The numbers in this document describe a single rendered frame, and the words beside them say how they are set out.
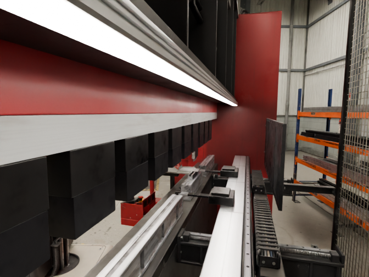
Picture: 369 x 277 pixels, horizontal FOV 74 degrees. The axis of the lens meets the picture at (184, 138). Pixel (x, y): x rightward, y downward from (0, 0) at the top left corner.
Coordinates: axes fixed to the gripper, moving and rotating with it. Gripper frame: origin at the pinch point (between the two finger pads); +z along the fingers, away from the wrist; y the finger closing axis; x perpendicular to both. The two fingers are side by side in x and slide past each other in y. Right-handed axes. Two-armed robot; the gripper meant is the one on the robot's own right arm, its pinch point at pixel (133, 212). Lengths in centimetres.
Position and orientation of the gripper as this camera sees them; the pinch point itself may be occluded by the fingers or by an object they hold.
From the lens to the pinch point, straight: 173.3
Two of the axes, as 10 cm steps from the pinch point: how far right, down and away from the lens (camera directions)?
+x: 2.8, -1.2, 9.5
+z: 2.3, 9.7, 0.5
